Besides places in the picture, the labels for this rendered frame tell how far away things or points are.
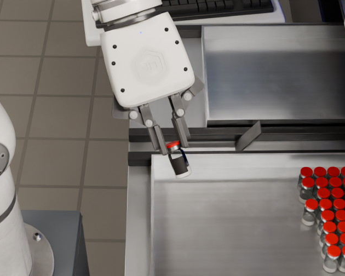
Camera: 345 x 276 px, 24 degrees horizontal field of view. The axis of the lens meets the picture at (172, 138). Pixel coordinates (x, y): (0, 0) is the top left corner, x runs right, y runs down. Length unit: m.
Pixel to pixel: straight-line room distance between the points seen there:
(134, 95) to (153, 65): 0.04
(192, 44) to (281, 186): 0.39
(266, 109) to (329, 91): 0.13
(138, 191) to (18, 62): 1.63
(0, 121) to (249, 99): 0.66
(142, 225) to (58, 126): 1.40
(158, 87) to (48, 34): 2.07
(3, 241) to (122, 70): 0.33
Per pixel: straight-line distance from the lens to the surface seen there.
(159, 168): 1.39
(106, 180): 2.51
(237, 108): 1.49
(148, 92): 0.98
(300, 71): 1.58
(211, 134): 1.42
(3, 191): 1.11
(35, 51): 2.97
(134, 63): 0.98
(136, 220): 1.32
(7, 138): 0.97
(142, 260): 1.28
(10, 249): 1.20
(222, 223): 1.32
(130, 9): 0.96
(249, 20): 1.80
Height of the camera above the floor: 1.94
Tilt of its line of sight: 48 degrees down
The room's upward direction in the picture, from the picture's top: straight up
